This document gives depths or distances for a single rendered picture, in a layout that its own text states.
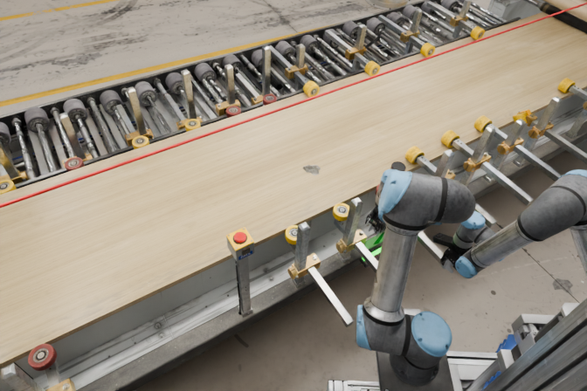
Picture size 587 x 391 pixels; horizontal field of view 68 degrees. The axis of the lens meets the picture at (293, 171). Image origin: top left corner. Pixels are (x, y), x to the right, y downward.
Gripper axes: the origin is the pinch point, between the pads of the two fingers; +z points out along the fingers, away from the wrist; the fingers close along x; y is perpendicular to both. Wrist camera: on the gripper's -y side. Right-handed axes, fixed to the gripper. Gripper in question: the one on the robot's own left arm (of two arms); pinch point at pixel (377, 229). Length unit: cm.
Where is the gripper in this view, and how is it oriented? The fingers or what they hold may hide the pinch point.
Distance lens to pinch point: 185.0
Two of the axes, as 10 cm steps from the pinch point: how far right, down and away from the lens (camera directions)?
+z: -0.5, 6.9, 7.2
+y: -6.2, 5.5, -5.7
